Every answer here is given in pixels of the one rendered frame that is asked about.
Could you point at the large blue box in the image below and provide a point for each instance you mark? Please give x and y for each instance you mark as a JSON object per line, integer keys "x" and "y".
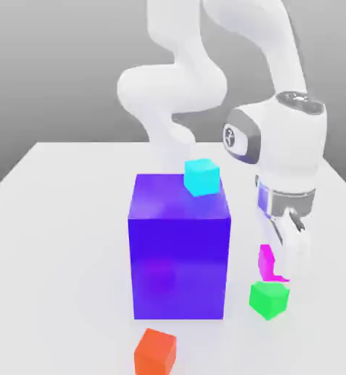
{"x": 177, "y": 263}

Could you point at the small cyan cube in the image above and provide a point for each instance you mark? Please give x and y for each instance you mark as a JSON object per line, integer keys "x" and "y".
{"x": 201, "y": 177}

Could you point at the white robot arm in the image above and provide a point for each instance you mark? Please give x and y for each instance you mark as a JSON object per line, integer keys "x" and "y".
{"x": 173, "y": 88}

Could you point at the small orange cube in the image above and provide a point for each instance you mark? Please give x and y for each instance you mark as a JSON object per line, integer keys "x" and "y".
{"x": 155, "y": 353}

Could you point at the small magenta cube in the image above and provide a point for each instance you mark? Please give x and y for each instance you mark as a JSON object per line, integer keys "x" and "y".
{"x": 265, "y": 260}

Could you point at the small green cube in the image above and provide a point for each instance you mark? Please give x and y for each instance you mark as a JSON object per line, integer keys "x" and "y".
{"x": 268, "y": 300}

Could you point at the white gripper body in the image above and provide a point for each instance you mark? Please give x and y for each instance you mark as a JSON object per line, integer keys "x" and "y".
{"x": 291, "y": 249}

